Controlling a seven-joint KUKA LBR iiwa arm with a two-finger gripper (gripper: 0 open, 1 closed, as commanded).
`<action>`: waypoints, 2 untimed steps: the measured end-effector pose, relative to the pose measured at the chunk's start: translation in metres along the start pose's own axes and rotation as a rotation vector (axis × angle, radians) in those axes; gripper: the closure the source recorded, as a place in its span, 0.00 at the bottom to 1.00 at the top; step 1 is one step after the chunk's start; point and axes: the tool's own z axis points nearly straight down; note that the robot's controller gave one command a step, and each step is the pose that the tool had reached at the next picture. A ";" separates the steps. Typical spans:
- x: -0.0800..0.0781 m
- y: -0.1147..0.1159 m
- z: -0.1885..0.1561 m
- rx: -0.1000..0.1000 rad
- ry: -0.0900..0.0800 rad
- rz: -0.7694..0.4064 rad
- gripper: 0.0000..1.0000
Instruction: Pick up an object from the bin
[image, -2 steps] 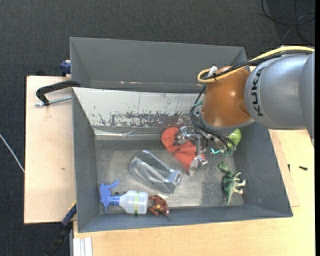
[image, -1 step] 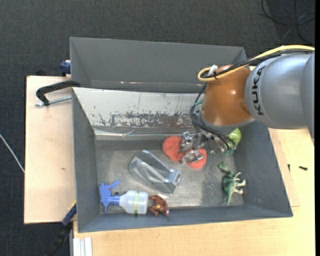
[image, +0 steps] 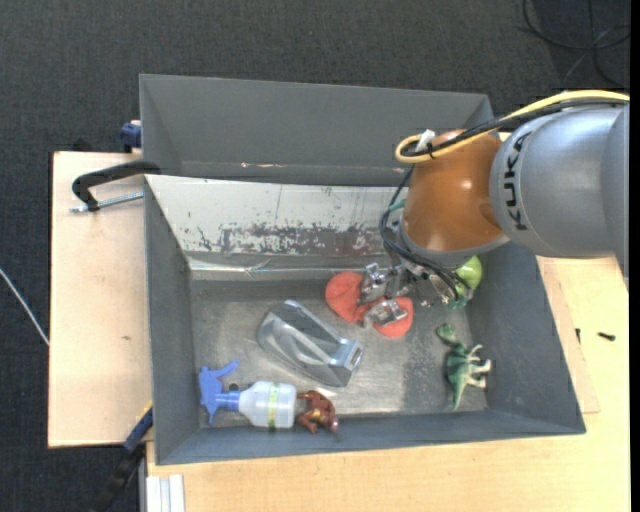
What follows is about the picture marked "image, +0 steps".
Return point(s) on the green toy dinosaur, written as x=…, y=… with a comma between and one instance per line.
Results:
x=462, y=367

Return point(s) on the small black screw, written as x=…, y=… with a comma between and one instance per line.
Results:
x=607, y=336

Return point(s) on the orange cloth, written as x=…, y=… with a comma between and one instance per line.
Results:
x=341, y=295

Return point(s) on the white and blue spray bottle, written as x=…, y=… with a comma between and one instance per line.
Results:
x=265, y=402

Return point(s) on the light green toy fruit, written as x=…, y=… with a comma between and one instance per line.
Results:
x=472, y=272

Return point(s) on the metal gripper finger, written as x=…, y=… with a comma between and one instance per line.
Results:
x=389, y=311
x=372, y=282

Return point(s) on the grey metal bin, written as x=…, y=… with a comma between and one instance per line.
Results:
x=225, y=125

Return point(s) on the brown toy monkey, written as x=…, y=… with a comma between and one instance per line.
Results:
x=316, y=410

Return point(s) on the pale wood board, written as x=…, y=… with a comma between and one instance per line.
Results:
x=97, y=310

